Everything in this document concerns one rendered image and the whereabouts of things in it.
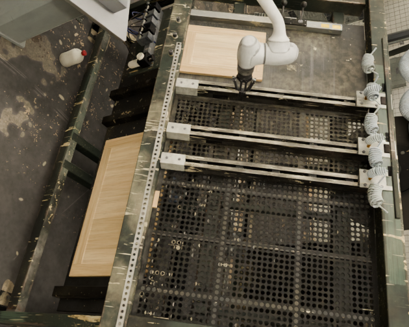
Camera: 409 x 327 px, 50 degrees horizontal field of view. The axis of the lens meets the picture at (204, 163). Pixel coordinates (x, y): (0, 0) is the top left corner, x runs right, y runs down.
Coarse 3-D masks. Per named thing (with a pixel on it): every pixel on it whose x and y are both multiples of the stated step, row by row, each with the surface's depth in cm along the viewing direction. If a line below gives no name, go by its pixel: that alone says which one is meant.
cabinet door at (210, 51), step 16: (192, 32) 270; (208, 32) 270; (224, 32) 270; (240, 32) 270; (256, 32) 270; (192, 48) 264; (208, 48) 264; (224, 48) 264; (192, 64) 258; (208, 64) 258; (224, 64) 258; (256, 80) 254
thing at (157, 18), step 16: (144, 16) 261; (160, 16) 274; (128, 32) 267; (144, 32) 261; (160, 32) 268; (128, 48) 262; (144, 48) 261; (160, 48) 261; (128, 64) 260; (144, 64) 255
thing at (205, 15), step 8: (192, 16) 275; (200, 16) 274; (208, 16) 273; (216, 16) 273; (224, 16) 273; (232, 16) 273; (240, 16) 273; (248, 16) 274; (256, 16) 274; (240, 24) 275; (248, 24) 274; (256, 24) 274; (264, 24) 273; (272, 24) 272; (312, 24) 271; (320, 24) 271; (328, 24) 271; (336, 24) 271; (320, 32) 273; (328, 32) 272; (336, 32) 271
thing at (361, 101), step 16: (192, 80) 246; (208, 96) 248; (224, 96) 246; (256, 96) 242; (272, 96) 241; (288, 96) 241; (304, 96) 243; (320, 96) 241; (336, 96) 241; (384, 96) 237; (352, 112) 244
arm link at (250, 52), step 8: (248, 40) 203; (256, 40) 203; (240, 48) 205; (248, 48) 203; (256, 48) 204; (264, 48) 207; (240, 56) 208; (248, 56) 206; (256, 56) 207; (264, 56) 207; (240, 64) 213; (248, 64) 211; (256, 64) 211
